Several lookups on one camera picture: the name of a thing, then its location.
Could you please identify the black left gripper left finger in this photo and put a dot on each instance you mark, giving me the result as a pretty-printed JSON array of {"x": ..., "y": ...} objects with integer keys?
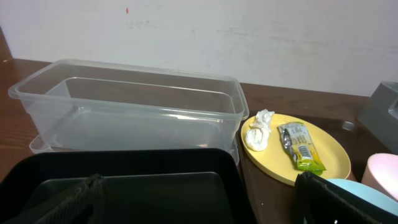
[{"x": 84, "y": 202}]

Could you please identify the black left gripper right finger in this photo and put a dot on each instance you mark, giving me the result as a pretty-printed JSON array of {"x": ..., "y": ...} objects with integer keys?
[{"x": 329, "y": 205}]

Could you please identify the light blue bowl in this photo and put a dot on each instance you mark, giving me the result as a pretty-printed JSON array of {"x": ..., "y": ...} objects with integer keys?
[{"x": 367, "y": 194}]

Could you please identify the yellow round plate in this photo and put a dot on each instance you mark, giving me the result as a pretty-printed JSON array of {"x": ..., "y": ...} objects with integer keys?
[{"x": 276, "y": 163}]

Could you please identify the green yellow snack wrapper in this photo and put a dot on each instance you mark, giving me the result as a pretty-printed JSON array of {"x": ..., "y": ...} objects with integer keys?
[{"x": 297, "y": 143}]

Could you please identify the pink bowl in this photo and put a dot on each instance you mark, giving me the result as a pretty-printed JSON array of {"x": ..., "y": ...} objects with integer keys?
[{"x": 381, "y": 174}]

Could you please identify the white tissue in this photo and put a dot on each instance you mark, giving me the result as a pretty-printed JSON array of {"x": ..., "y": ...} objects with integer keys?
[{"x": 259, "y": 131}]

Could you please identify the black plastic waste tray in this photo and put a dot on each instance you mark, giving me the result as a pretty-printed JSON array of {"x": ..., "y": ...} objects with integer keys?
[{"x": 155, "y": 186}]

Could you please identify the clear plastic waste bin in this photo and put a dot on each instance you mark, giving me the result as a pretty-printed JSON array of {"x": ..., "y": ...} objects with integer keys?
[{"x": 79, "y": 105}]

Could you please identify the grey dishwasher rack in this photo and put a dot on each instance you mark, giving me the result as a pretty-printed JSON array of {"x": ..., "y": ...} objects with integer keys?
[{"x": 379, "y": 115}]

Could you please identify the dark brown serving tray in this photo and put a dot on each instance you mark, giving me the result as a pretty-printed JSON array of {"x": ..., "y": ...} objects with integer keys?
[{"x": 273, "y": 201}]

